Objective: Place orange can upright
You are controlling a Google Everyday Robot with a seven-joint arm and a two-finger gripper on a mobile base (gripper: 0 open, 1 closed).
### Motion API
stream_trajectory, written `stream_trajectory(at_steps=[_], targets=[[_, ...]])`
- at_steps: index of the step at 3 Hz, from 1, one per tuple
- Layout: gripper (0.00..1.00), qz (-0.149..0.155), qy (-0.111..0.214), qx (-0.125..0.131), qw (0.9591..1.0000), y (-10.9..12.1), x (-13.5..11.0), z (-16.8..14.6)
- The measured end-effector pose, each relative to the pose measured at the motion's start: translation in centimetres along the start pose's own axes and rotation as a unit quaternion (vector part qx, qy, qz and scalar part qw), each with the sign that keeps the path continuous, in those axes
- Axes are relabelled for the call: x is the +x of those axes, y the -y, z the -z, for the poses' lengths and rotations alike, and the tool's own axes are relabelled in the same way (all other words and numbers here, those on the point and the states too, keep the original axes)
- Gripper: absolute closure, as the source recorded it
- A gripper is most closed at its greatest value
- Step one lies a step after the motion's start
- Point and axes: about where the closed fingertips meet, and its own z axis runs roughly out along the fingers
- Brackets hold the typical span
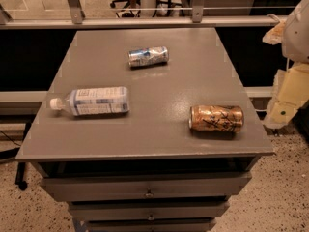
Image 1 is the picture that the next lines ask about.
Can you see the top grey drawer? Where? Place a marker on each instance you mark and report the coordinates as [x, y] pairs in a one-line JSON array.
[[145, 187]]

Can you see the middle grey drawer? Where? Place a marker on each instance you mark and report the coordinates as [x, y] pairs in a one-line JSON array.
[[150, 210]]

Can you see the bottom grey drawer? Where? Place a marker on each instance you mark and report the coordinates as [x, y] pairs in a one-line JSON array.
[[164, 225]]

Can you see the orange soda can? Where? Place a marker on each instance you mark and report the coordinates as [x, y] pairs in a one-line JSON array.
[[222, 118]]

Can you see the upper metal railing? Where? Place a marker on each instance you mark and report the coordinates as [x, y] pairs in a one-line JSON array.
[[97, 14]]

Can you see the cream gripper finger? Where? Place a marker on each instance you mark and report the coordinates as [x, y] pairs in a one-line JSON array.
[[290, 92], [274, 35]]

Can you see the grey drawer cabinet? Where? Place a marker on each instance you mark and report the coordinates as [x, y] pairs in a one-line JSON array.
[[154, 138]]

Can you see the black office chair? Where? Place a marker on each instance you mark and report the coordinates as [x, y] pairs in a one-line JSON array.
[[147, 8]]

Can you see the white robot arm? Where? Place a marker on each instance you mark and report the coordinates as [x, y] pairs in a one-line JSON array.
[[295, 40]]

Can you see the crushed blue silver can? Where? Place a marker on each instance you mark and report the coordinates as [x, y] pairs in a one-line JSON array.
[[148, 56]]

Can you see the grey drawer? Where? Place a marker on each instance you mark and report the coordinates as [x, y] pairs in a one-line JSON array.
[[150, 210], [145, 187], [164, 225]]

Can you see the clear plastic water bottle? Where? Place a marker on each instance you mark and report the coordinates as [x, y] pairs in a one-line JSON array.
[[93, 101]]

